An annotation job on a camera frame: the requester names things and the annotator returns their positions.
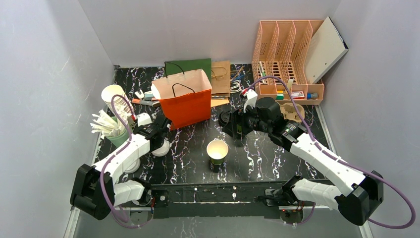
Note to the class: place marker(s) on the white cup lids stack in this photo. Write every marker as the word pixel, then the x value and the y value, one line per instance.
pixel 133 167

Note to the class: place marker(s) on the green paper bag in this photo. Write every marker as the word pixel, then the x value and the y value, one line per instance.
pixel 179 66

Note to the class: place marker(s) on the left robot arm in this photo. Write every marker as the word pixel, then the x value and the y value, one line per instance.
pixel 96 189

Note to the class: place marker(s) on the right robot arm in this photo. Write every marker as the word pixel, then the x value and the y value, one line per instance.
pixel 354 194

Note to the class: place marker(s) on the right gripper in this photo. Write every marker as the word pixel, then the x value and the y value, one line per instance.
pixel 233 121

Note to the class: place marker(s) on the tall stack paper cups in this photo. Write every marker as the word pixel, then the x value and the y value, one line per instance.
pixel 119 104

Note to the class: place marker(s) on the metal base rail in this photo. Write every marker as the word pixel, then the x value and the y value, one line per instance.
pixel 220 210

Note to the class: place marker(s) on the stack of pulp cup carriers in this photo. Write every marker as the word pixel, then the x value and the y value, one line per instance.
pixel 289 112

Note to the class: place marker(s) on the brown kraft paper bag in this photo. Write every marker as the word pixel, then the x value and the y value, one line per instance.
pixel 220 82

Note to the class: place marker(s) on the green cup of straws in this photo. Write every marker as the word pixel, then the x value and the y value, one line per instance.
pixel 110 128

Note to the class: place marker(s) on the black cup lids stack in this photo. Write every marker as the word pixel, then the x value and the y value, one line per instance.
pixel 225 119

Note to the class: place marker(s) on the orange paper bag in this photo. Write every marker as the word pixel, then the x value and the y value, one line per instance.
pixel 185 98

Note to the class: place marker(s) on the white lids partial stack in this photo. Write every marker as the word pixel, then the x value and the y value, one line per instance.
pixel 163 150

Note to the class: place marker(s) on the white board panel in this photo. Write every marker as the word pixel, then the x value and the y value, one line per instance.
pixel 326 48

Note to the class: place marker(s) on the pink desk file organizer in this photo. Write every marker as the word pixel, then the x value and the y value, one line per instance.
pixel 279 55

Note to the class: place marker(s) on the red small box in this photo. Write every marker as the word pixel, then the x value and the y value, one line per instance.
pixel 298 95

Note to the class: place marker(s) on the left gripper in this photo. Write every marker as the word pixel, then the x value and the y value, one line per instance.
pixel 163 124

